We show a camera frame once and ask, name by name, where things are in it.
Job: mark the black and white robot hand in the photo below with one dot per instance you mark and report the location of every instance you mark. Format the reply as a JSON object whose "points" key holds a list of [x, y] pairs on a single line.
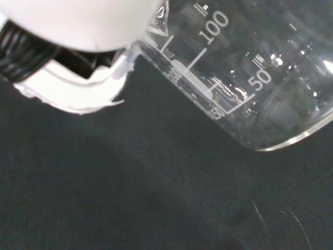
{"points": [[65, 23]]}

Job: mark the black bench cloth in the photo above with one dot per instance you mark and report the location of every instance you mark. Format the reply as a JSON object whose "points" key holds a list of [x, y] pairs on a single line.
{"points": [[130, 182]]}

